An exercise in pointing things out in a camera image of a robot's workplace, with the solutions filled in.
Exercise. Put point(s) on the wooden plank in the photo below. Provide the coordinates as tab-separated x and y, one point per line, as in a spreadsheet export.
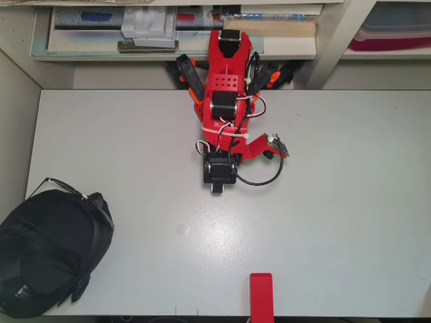
286	28

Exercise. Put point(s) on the white plastic packaging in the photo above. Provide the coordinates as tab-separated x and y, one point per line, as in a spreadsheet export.
144	23

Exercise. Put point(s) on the dark blister pack red tool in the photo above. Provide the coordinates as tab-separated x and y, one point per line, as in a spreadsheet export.
188	17

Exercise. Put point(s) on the pink lidded plastic container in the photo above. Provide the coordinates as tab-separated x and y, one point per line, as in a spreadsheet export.
387	43

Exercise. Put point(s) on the wrist camera board red bracket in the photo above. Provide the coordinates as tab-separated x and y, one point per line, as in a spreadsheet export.
269	144

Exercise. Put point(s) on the black baseball cap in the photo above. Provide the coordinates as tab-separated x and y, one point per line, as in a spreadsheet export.
50	255

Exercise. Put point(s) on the dark blister pack blue tool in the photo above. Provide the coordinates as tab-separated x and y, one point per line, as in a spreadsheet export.
94	17

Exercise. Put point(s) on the red clamp block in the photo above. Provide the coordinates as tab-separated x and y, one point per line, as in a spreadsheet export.
262	299

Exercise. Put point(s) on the black sunglasses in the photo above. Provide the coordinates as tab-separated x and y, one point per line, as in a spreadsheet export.
72	191

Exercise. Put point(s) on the white shelf unit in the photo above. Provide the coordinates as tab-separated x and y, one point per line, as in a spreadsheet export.
336	33

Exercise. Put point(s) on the white flat box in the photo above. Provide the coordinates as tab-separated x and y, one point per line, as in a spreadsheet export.
283	9

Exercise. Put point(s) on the red robot arm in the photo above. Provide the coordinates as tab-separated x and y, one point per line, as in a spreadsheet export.
227	84

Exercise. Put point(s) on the white shallow tray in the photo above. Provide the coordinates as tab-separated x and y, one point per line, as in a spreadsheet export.
84	43

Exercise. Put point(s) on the grey metal stapler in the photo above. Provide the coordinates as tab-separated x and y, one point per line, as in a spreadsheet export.
148	45

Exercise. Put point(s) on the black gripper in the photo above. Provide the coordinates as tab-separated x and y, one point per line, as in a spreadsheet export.
219	172

